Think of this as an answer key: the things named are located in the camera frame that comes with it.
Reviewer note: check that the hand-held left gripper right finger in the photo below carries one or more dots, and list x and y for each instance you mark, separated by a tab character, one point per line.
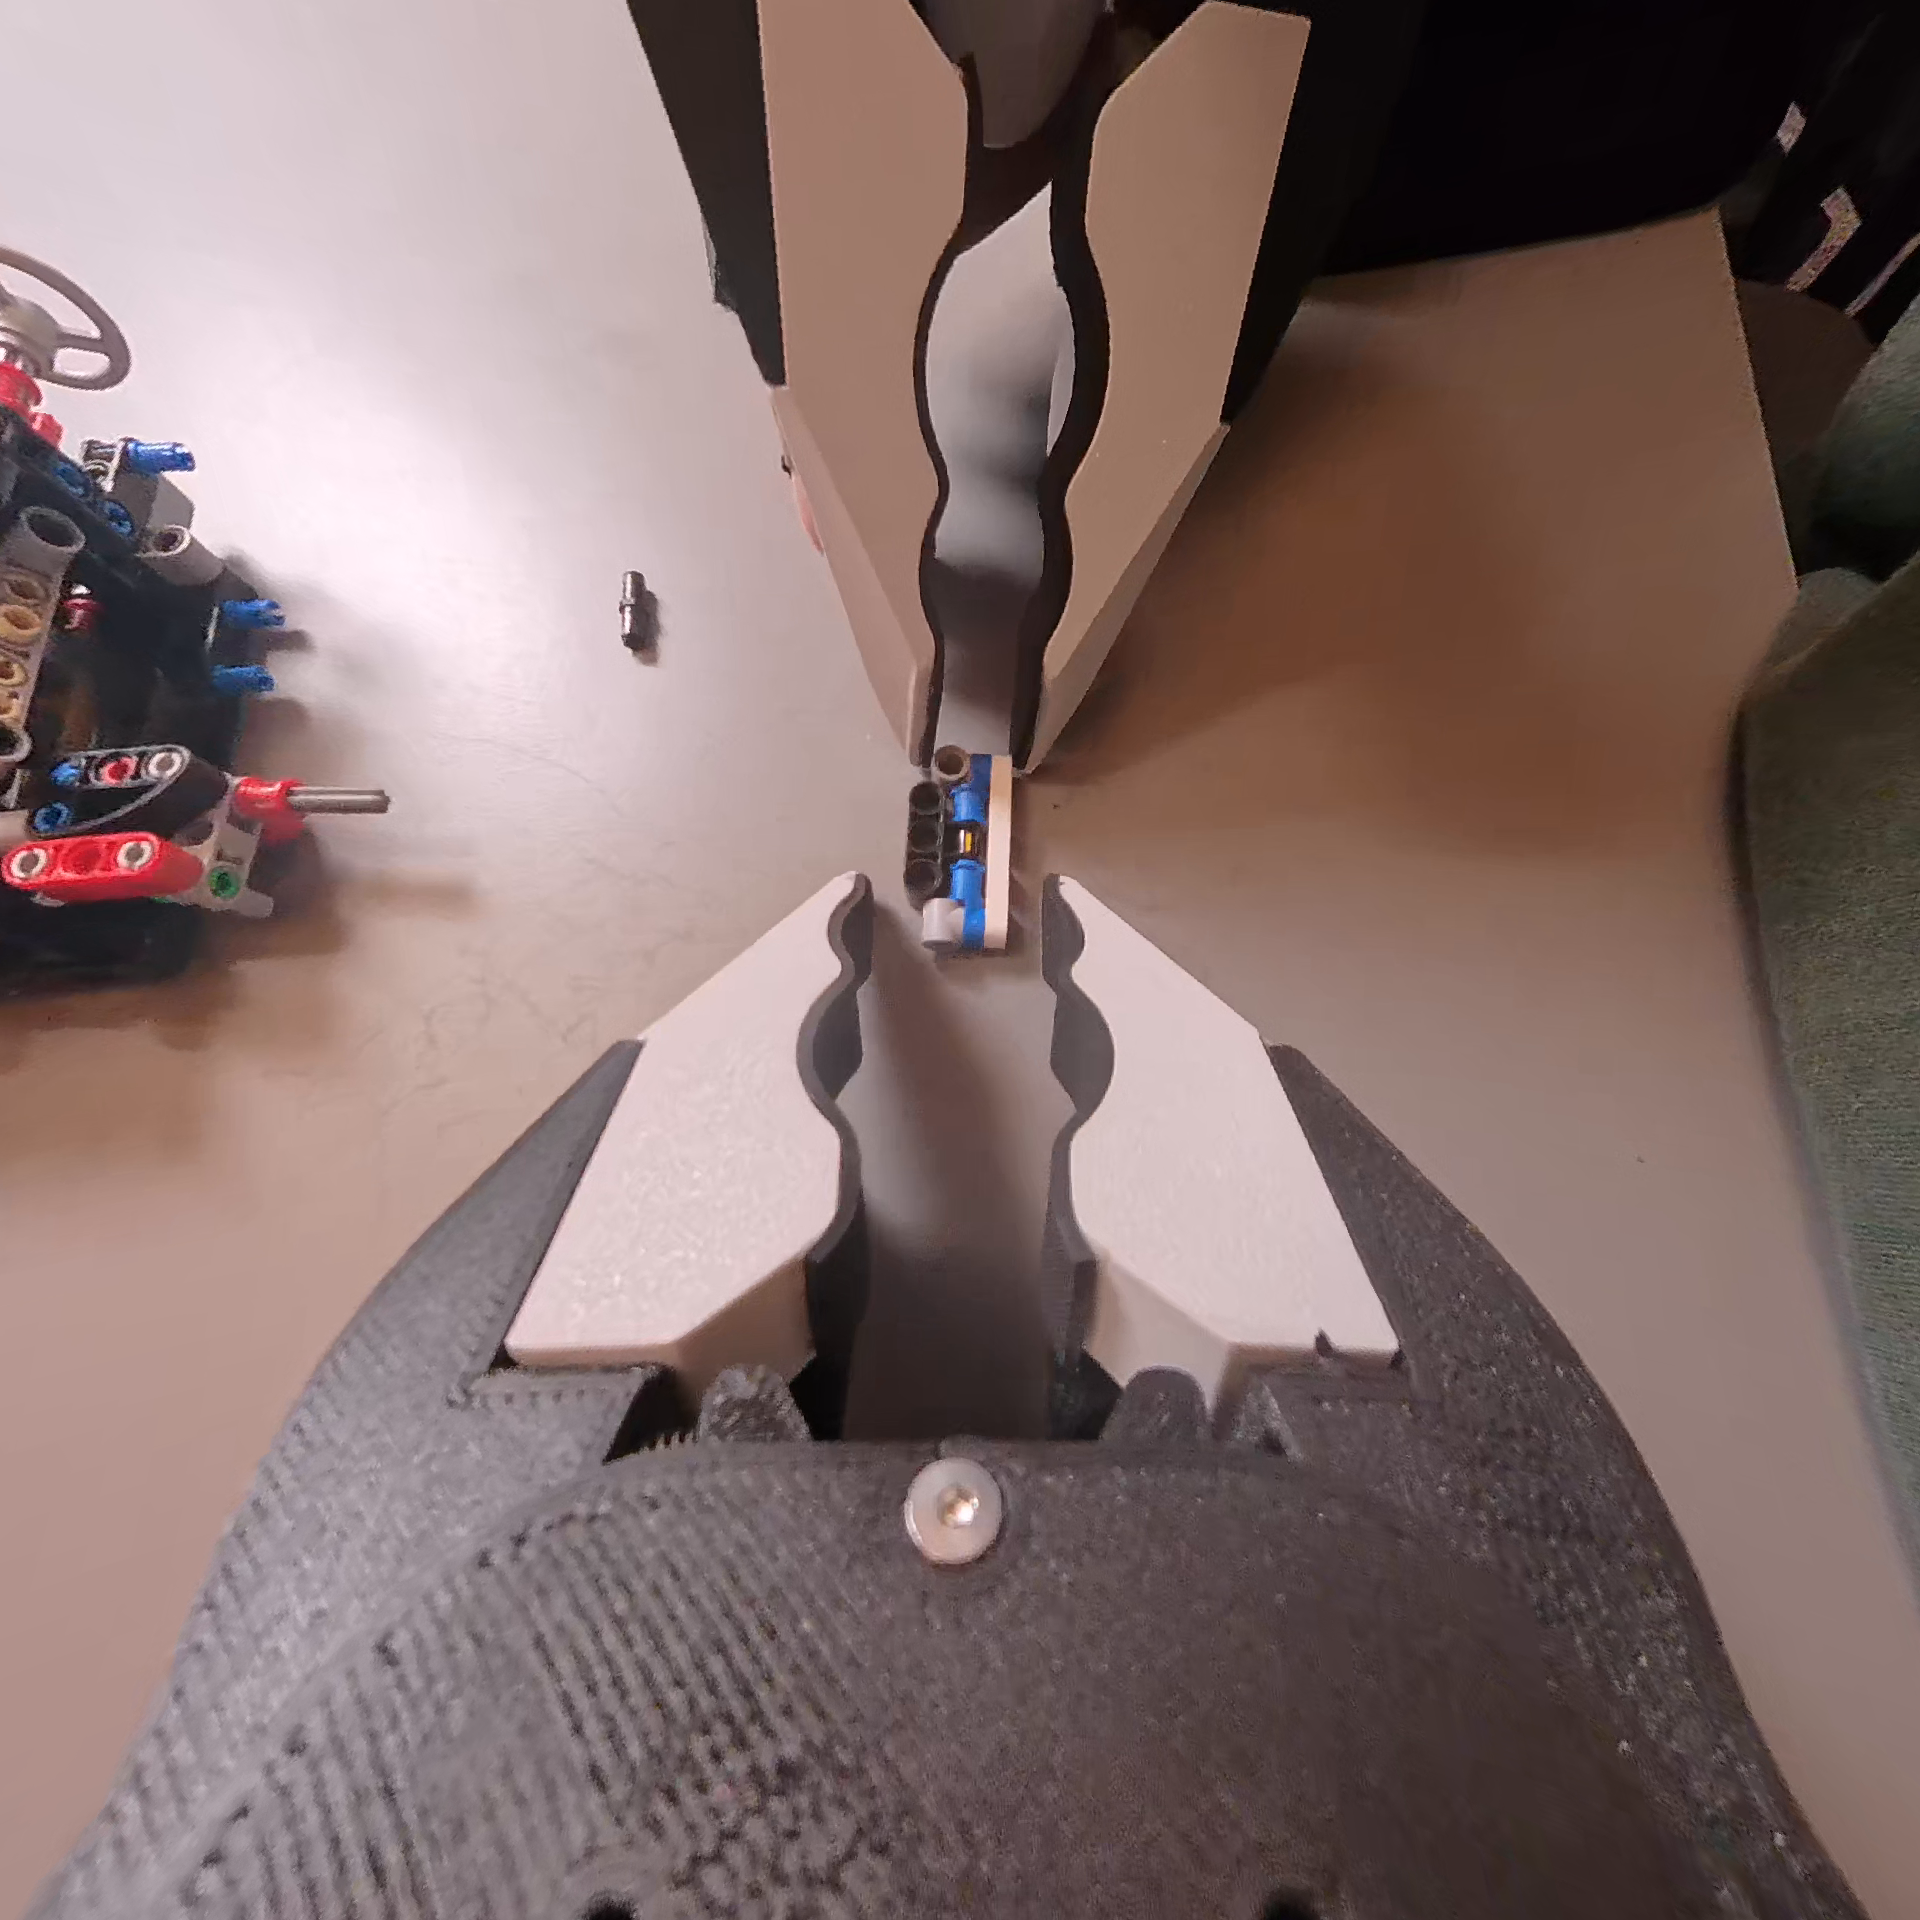
1214	1200

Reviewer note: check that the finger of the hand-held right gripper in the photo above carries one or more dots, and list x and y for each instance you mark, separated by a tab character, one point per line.
1171	225
840	225

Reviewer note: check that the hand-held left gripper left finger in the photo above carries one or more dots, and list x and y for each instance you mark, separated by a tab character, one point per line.
690	1185

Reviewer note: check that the blue lego pin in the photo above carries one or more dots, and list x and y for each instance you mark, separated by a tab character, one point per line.
975	803
979	902

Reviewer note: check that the white four-hole lego beam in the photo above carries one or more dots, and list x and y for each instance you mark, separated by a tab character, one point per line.
1012	863

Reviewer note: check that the black lego cross connector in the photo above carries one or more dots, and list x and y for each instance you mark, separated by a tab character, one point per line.
922	839

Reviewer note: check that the black lego pin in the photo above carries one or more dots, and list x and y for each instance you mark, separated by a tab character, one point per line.
636	608

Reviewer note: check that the partly built lego car chassis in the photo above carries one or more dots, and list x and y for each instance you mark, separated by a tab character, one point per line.
90	857

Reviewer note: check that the person's right hand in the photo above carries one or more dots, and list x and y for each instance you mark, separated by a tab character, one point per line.
801	504

